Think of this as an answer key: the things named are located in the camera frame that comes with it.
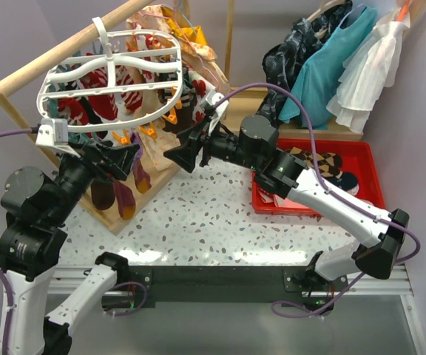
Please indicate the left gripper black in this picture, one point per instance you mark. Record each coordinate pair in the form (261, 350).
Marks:
(121, 157)

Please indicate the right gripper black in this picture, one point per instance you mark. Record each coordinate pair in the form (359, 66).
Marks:
(196, 137)

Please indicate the purple striped sock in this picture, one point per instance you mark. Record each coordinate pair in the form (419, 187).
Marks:
(142, 178)

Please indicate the brown sock grey cuff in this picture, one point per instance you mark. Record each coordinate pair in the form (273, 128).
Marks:
(102, 195)

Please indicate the white round clip hanger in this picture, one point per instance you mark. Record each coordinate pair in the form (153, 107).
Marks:
(166, 59)

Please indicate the brown argyle sock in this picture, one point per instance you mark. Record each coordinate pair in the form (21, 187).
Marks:
(329, 163)

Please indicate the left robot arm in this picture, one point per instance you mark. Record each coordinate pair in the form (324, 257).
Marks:
(37, 207)

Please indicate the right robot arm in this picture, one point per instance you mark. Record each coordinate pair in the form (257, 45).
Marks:
(378, 234)

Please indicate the orange clothespin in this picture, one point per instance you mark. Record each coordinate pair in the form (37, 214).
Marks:
(121, 138)
(149, 130)

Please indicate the brown striped hanging sock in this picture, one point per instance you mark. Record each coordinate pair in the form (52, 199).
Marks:
(177, 120)

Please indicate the floral cream garment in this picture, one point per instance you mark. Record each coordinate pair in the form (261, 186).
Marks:
(201, 74)

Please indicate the wooden clothes rack left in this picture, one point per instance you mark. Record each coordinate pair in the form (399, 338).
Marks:
(38, 66)

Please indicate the wooden clothes rack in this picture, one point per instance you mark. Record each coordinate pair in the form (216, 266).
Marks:
(38, 66)
(246, 103)

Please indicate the red white striped sock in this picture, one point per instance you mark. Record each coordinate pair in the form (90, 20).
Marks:
(95, 108)

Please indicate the wooden clothes rack right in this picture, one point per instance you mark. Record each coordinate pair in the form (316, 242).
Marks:
(246, 103)

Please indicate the dark patterned garment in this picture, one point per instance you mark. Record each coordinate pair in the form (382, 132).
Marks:
(283, 62)

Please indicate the teal dress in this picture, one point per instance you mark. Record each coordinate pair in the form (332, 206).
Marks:
(318, 78)

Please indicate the navy blue sock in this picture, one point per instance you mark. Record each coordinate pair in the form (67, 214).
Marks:
(346, 181)

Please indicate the red plastic tray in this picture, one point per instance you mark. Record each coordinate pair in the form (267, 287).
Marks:
(356, 157)

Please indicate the white pleated dress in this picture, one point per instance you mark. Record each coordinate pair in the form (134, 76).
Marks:
(370, 69)

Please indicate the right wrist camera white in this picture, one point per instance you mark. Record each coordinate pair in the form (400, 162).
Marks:
(214, 107)

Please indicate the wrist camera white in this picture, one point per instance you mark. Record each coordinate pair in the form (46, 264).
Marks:
(214, 107)
(53, 135)

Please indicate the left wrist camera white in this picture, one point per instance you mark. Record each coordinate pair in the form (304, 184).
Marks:
(53, 135)

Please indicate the black mounting rail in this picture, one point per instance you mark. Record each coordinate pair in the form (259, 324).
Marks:
(243, 284)

